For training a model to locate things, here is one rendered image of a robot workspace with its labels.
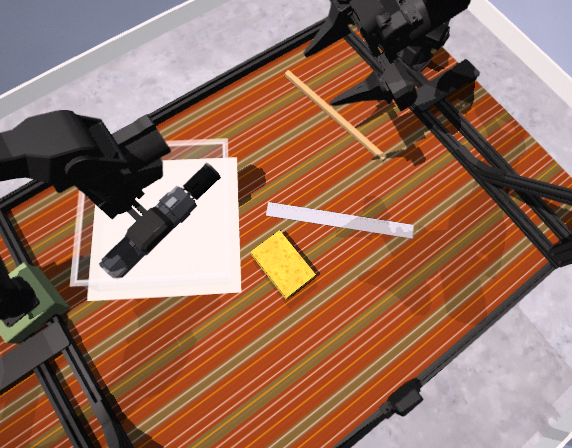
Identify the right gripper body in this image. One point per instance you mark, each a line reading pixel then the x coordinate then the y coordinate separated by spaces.
pixel 395 77

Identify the white flat bar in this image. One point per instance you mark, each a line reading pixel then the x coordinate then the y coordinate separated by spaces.
pixel 339 220

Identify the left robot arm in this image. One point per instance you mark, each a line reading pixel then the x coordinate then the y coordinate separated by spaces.
pixel 53 146

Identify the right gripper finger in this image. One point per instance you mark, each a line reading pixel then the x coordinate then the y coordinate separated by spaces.
pixel 363 92
pixel 333 29

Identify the yellow sponge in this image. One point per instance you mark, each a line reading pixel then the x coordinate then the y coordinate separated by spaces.
pixel 284 266

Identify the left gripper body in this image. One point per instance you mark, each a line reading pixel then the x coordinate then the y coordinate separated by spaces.
pixel 149 229

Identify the light orange wooden stick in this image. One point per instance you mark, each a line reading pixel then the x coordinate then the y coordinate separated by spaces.
pixel 335 116

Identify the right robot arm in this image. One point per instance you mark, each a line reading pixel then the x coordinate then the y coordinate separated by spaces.
pixel 381 17

